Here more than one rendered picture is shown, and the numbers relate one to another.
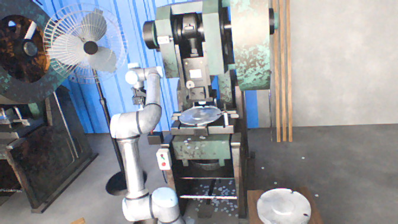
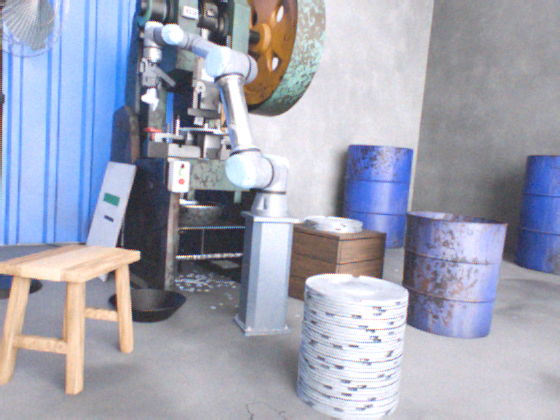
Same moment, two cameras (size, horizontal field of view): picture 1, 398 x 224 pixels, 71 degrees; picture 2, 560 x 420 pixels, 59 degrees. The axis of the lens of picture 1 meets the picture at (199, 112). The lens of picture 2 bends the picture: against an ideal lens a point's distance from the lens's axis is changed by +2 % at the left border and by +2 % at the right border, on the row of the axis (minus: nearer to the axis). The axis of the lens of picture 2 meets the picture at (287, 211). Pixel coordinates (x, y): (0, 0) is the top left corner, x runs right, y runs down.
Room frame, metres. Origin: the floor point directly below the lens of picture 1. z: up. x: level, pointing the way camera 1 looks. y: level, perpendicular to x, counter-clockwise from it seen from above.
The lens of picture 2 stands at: (-0.11, 1.69, 0.65)
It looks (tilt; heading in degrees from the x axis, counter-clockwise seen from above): 5 degrees down; 308
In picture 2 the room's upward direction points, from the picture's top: 5 degrees clockwise
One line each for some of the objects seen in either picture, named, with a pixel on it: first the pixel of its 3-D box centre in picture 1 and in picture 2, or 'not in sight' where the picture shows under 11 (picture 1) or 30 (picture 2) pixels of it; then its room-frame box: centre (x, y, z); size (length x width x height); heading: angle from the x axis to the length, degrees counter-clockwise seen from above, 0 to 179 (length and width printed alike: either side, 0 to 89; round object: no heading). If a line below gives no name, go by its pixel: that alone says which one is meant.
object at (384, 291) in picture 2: not in sight; (356, 287); (0.57, 0.48, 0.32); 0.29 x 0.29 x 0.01
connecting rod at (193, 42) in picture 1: (193, 39); (202, 35); (1.88, -0.03, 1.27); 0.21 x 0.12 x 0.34; 166
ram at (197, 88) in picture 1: (197, 75); (203, 81); (1.84, -0.02, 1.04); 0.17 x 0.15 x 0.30; 166
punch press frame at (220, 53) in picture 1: (205, 94); (185, 123); (2.02, -0.06, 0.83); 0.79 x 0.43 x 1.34; 166
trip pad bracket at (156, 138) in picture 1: (157, 144); (155, 161); (1.73, 0.33, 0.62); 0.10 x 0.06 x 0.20; 76
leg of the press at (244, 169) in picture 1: (244, 137); (223, 194); (1.95, -0.32, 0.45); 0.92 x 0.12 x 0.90; 166
